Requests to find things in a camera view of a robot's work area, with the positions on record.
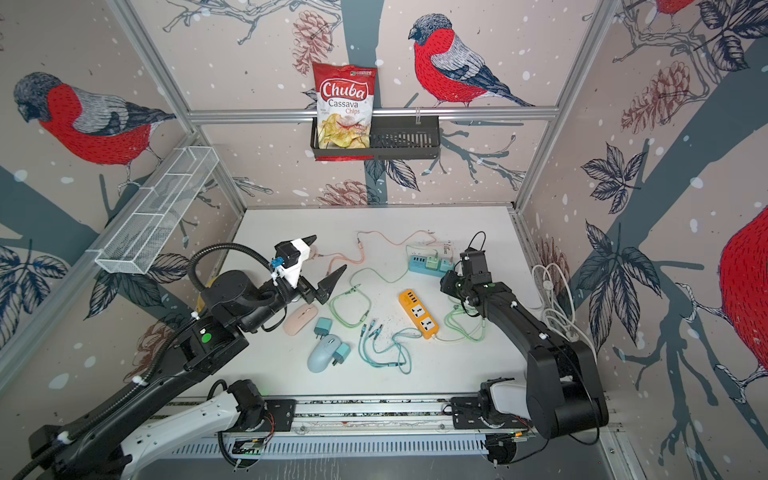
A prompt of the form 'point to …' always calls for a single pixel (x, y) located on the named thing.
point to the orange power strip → (425, 323)
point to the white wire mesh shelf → (142, 237)
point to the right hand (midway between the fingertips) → (445, 278)
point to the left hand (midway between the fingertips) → (330, 245)
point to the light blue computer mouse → (322, 353)
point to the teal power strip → (430, 265)
